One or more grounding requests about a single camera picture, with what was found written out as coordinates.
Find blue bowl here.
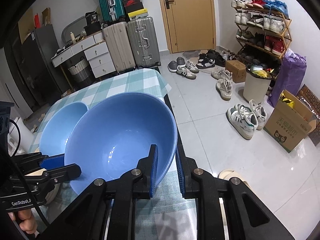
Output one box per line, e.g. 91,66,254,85
39,102,88,157
65,92,178,194

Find left hand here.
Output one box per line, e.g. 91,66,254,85
8,209,37,235

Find teal plaid tablecloth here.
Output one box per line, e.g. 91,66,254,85
31,69,197,239

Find white green sneakers pair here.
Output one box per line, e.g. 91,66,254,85
226,99,267,140

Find woven laundry basket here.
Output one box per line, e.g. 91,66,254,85
68,58,95,89

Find black refrigerator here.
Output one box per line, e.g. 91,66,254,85
4,24,70,112

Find white drawer desk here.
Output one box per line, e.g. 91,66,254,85
52,31,116,78

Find open cardboard box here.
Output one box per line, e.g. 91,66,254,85
264,90,317,153

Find small brown cardboard box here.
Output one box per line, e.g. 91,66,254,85
225,60,246,83

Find white trash bin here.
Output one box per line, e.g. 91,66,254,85
243,64,272,103

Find silver suitcase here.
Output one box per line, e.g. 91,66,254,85
126,16,161,68

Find beige suitcase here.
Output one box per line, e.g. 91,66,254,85
103,22,136,73

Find purple rolled mat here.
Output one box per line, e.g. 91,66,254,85
267,48,307,107

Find stacked shoe boxes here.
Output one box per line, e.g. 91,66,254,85
123,0,144,22

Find wooden door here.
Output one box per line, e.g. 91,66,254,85
160,0,216,53

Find teal suitcase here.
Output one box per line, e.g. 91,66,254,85
99,0,125,23

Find wooden shoe rack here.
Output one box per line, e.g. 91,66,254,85
231,0,292,60

